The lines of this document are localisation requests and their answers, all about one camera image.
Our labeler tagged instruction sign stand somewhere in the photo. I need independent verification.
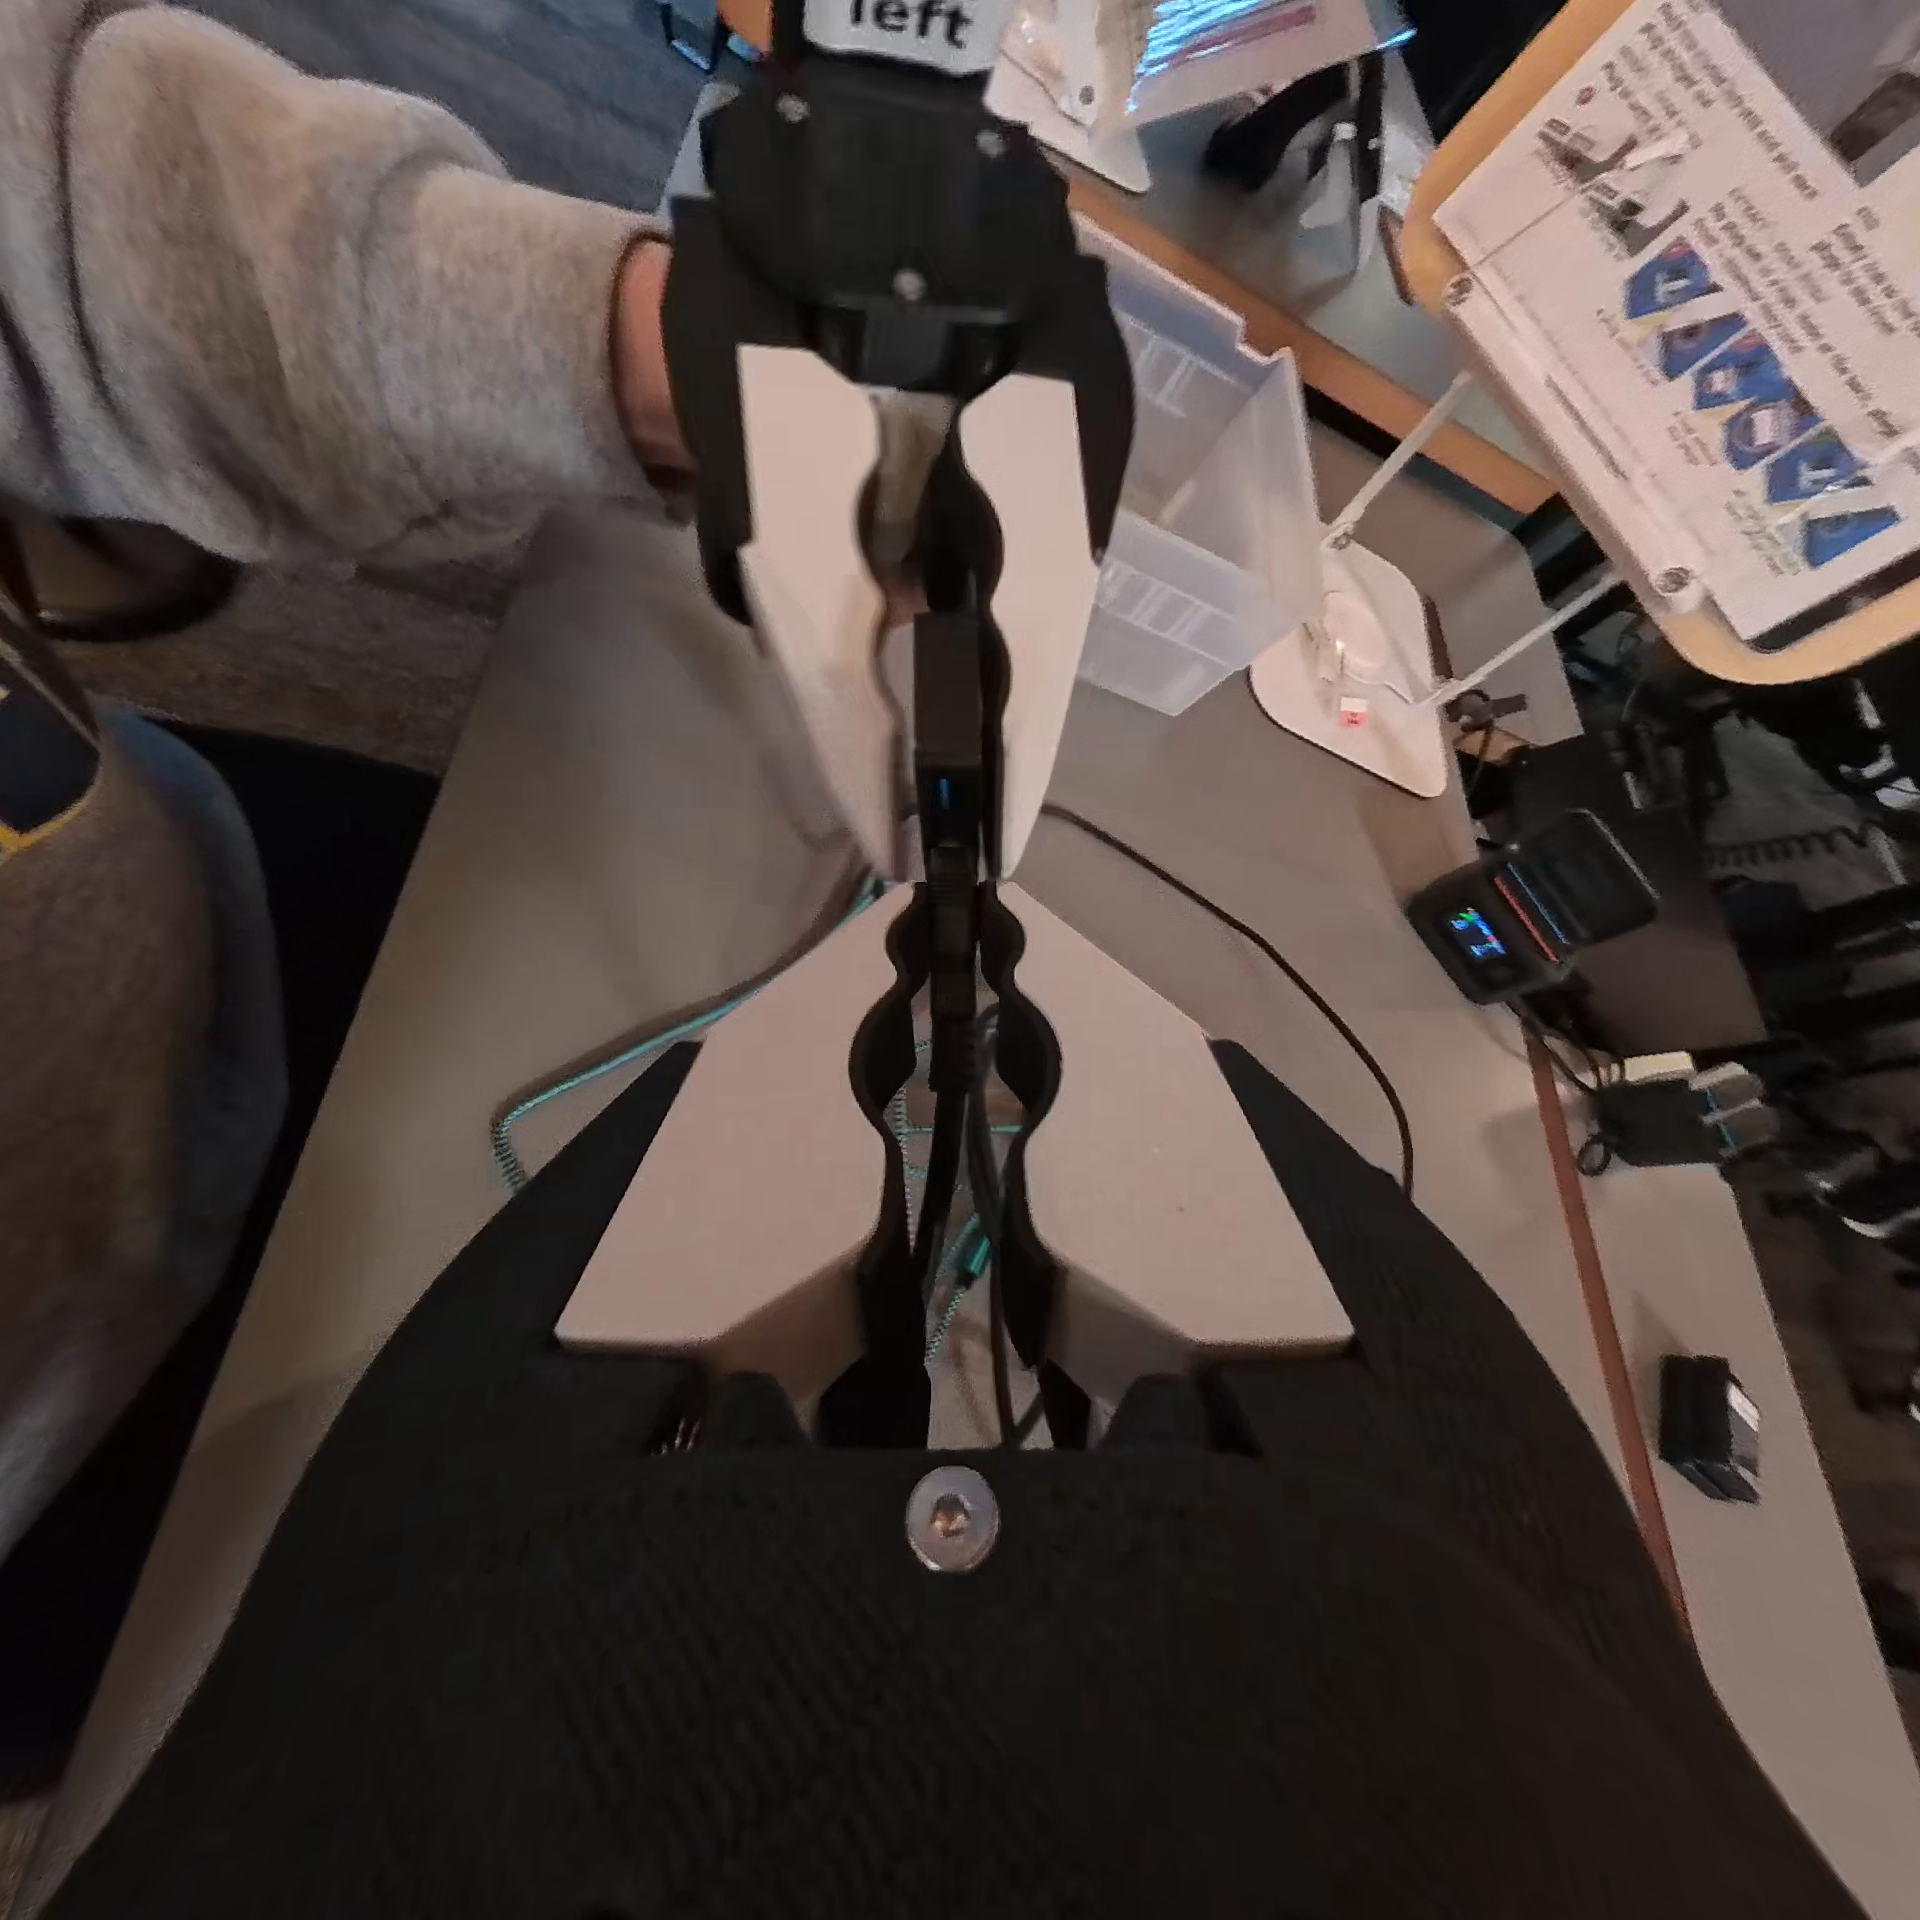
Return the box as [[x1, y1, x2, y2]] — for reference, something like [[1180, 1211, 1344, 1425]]
[[1249, 0, 1920, 800]]

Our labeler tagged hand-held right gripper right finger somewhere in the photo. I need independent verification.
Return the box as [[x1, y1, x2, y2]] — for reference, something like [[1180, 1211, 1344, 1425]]
[[980, 882, 1362, 1448]]

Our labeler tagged person's left forearm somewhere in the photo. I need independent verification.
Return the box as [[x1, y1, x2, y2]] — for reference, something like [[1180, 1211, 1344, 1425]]
[[0, 0, 678, 724]]

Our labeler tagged small white red-tagged item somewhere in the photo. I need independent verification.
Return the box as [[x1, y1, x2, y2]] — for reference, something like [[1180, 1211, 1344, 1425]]
[[1308, 596, 1386, 733]]

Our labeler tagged clear plastic bin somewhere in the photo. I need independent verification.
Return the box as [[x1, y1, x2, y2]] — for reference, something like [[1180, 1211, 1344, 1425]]
[[1067, 210, 1324, 719]]

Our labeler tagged black charging case with screen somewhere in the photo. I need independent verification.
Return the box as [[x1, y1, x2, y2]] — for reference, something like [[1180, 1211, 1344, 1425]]
[[1405, 809, 1662, 1008]]

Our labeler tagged thin black cable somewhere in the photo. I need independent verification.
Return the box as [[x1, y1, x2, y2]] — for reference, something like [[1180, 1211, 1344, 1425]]
[[1036, 801, 1417, 1202]]

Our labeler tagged black battery charger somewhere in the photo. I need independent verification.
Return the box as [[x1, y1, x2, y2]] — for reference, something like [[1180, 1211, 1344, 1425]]
[[1589, 1051, 1775, 1173]]

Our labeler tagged black battery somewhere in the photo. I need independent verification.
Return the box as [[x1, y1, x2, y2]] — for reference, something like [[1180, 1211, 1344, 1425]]
[[1657, 1352, 1769, 1504]]

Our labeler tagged person's left hand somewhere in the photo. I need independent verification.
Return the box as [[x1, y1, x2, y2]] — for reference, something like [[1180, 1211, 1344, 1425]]
[[615, 237, 704, 485]]

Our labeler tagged wood-edged side table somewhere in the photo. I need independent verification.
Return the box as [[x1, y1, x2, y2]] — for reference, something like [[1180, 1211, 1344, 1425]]
[[1036, 142, 1563, 515]]

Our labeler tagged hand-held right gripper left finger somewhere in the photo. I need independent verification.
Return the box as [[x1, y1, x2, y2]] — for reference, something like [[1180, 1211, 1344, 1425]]
[[553, 882, 937, 1448]]

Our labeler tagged black usb hub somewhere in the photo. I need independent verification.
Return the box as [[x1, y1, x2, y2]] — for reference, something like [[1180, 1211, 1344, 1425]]
[[910, 603, 1002, 904]]

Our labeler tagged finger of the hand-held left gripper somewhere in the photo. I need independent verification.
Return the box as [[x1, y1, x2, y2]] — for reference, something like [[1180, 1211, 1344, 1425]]
[[736, 342, 922, 882], [937, 374, 1103, 876]]

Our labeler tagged white stand with plastic bags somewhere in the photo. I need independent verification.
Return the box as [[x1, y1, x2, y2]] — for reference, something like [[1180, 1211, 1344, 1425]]
[[989, 0, 1417, 192]]

